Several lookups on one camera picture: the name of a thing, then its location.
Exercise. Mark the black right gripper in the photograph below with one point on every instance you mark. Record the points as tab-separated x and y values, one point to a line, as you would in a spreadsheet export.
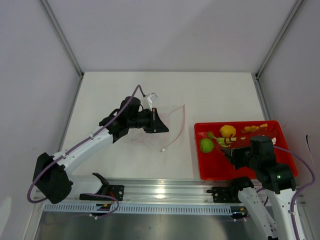
233	154

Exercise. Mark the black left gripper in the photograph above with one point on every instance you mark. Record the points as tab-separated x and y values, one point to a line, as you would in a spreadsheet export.
158	125

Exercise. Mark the clear zip top bag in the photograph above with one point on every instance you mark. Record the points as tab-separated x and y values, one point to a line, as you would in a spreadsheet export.
174	117

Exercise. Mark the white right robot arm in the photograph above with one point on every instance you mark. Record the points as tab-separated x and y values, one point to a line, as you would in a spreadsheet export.
277	180

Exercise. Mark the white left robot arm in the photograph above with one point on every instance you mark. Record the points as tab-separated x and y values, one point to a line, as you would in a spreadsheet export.
53	174

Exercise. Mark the orange toy food piece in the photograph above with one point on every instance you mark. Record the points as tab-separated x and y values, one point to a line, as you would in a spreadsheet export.
253	128

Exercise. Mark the green celery stalk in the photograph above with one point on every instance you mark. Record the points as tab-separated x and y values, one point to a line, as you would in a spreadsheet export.
223	141

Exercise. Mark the yellow lemon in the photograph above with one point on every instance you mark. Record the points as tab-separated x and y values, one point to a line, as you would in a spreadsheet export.
227	131

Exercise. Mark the red plastic tray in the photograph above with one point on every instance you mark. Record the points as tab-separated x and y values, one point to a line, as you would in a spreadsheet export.
214	166

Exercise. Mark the green bumpy custard apple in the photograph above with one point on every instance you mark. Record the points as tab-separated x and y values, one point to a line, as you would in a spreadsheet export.
206	145

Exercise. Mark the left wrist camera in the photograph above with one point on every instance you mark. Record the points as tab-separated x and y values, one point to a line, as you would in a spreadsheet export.
148	101

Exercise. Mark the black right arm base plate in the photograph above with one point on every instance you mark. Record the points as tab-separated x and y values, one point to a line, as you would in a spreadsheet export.
223	195

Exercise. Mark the right aluminium corner post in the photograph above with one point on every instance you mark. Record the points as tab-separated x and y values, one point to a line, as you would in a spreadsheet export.
284	29

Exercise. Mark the aluminium corner post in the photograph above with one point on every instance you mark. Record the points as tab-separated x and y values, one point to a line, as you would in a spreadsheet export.
58	31
284	29

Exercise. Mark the aluminium rail frame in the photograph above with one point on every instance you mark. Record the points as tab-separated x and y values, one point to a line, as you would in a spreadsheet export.
135	190

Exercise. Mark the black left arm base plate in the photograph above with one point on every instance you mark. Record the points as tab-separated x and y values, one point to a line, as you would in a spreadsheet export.
114	191

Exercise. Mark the white slotted cable duct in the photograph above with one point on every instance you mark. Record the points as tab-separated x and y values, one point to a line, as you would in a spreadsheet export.
132	208

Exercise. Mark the left aluminium corner post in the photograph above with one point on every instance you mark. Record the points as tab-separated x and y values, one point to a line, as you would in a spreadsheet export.
58	31

